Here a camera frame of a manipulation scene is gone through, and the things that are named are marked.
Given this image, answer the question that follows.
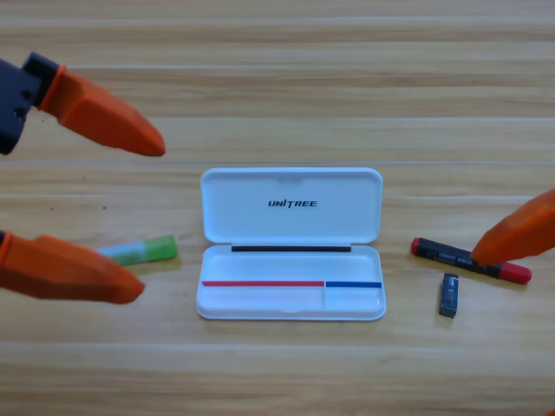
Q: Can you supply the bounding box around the small black eraser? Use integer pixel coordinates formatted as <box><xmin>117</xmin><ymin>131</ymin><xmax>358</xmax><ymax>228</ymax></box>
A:
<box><xmin>437</xmin><ymin>272</ymin><xmax>460</xmax><ymax>321</ymax></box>

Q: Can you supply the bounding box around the white Unitree pencil case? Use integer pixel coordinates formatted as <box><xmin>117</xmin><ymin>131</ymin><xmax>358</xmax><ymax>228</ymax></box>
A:
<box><xmin>195</xmin><ymin>166</ymin><xmax>387</xmax><ymax>322</ymax></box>

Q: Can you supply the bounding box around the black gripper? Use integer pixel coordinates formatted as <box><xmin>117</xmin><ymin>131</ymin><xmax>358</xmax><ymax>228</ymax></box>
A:
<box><xmin>0</xmin><ymin>51</ymin><xmax>167</xmax><ymax>158</ymax></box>

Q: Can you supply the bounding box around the green translucent highlighter pen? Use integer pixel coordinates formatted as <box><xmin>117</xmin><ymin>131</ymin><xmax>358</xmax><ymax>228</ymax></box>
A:
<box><xmin>95</xmin><ymin>235</ymin><xmax>179</xmax><ymax>266</ymax></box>

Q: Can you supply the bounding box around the black marker with red caps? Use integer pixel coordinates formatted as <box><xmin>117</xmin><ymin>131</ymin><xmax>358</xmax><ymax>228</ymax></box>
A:
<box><xmin>410</xmin><ymin>237</ymin><xmax>532</xmax><ymax>285</ymax></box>

